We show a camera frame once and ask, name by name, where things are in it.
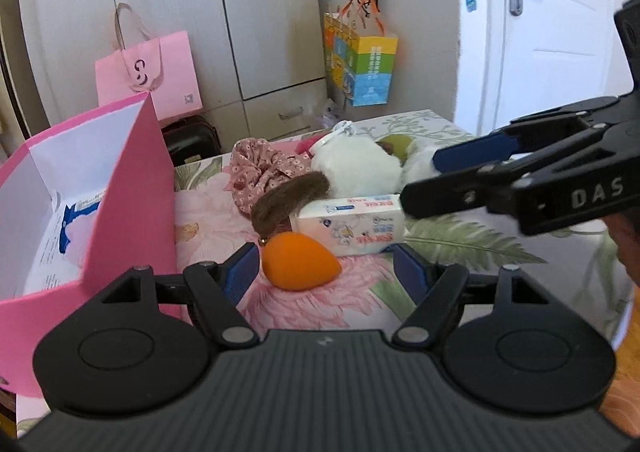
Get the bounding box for colourful paper gift bag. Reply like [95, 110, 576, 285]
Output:
[323, 11, 398, 107]

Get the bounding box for floral table cloth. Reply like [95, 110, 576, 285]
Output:
[14, 108, 637, 438]

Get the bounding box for pink fuzzy scrunchie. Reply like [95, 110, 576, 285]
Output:
[295, 131, 328, 155]

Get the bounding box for white plush toy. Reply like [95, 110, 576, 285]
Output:
[309, 121, 402, 198]

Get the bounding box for printed paper sheet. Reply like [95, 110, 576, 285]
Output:
[23, 190, 105, 295]

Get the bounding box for orange makeup sponge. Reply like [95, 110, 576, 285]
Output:
[262, 232, 343, 291]

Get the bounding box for white door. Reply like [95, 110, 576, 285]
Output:
[491, 0, 613, 127]

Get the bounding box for white mesh bath pouf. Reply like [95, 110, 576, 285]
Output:
[400, 138, 439, 187]

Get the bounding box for green powder puff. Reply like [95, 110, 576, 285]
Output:
[376, 134, 413, 166]

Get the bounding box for pink floral scrunchie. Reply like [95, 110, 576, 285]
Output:
[227, 138, 311, 217]

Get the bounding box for white tissue pack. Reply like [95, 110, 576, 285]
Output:
[290, 194, 405, 257]

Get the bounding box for grey wooden wardrobe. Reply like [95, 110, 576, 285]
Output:
[20, 0, 326, 143]

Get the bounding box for black suitcase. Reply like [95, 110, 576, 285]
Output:
[162, 115, 221, 167]

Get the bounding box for pink cardboard box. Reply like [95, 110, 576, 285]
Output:
[1, 93, 177, 397]

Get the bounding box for pink paper shopping bag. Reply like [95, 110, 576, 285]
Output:
[94, 2, 203, 125]

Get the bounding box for brown fuzzy scrunchie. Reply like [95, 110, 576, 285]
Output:
[250, 171, 330, 239]

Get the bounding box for blue wet wipes pack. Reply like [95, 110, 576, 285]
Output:
[60, 195, 102, 261]

